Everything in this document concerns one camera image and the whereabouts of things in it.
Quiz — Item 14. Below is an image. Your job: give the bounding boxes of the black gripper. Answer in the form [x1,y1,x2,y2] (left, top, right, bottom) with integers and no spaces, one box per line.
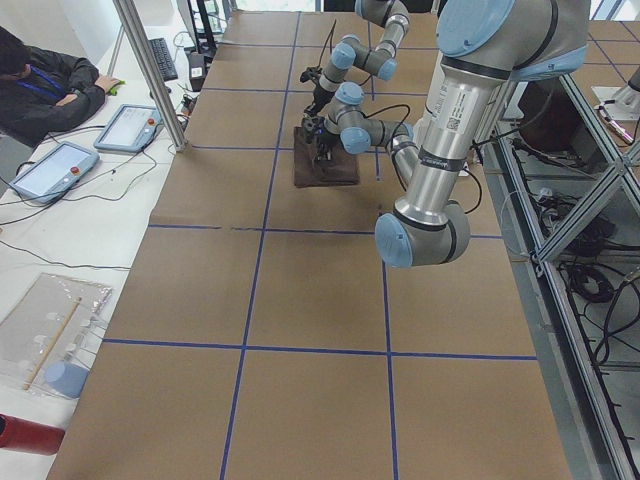
[315,130,336,163]
[304,84,330,117]

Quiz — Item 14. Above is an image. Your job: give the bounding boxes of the brown t-shirt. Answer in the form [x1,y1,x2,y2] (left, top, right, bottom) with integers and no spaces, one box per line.
[293,127,360,188]

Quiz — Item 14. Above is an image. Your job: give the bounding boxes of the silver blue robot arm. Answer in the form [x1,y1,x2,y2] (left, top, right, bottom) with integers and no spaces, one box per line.
[300,0,410,118]
[312,1,590,268]

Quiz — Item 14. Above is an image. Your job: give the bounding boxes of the black box white label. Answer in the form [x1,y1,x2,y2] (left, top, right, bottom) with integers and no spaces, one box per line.
[187,52,207,92]

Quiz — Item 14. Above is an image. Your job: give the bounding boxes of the black keyboard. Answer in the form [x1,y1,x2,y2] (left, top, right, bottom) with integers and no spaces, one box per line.
[148,38,178,81]

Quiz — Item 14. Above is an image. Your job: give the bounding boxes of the far teach pendant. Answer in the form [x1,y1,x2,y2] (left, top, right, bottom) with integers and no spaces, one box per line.
[93,104,162,153]

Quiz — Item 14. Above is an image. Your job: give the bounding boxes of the teach pendant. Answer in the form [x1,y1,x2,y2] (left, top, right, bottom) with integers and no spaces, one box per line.
[93,104,162,153]
[9,142,99,204]

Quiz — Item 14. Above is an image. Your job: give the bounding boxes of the near teach pendant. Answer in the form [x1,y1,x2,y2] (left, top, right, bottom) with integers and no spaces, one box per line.
[9,142,99,204]

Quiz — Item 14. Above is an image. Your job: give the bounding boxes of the seated person dark jacket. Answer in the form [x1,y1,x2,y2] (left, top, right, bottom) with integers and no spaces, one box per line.
[1,28,121,148]

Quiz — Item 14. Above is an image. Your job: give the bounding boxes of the wooden stick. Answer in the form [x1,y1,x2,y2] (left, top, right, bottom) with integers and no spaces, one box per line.
[22,297,82,391]

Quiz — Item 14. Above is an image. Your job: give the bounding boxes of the clear plastic bag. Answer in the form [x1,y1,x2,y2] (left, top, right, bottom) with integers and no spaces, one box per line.
[1,274,112,399]

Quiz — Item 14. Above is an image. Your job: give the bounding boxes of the light blue cup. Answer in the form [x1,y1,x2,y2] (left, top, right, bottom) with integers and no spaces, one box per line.
[44,361,89,399]

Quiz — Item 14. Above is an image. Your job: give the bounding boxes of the red cylinder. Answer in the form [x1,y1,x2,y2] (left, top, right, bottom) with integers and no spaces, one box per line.
[1,414,65,455]

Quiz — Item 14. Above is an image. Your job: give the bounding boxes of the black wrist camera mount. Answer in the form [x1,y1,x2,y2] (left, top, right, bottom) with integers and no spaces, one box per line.
[301,116,324,138]
[300,66,322,85]

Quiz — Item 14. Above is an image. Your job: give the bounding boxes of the left black braided cable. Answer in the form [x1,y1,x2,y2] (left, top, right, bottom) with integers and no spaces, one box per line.
[359,103,482,216]

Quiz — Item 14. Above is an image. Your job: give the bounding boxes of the white pedestal column base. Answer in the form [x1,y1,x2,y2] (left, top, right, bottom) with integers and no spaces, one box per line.
[413,51,445,147]

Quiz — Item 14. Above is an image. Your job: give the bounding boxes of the aluminium frame post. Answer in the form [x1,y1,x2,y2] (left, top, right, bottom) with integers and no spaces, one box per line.
[113,0,187,152]

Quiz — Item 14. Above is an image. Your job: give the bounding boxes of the aluminium table frame rail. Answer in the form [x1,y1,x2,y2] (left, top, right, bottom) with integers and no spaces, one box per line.
[480,76,639,479]

